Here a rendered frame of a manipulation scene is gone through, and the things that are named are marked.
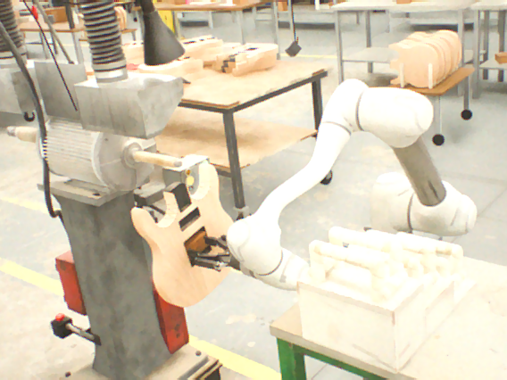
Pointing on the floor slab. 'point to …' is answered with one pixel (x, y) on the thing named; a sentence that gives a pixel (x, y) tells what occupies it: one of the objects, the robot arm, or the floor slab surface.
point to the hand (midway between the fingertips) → (198, 246)
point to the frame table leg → (290, 361)
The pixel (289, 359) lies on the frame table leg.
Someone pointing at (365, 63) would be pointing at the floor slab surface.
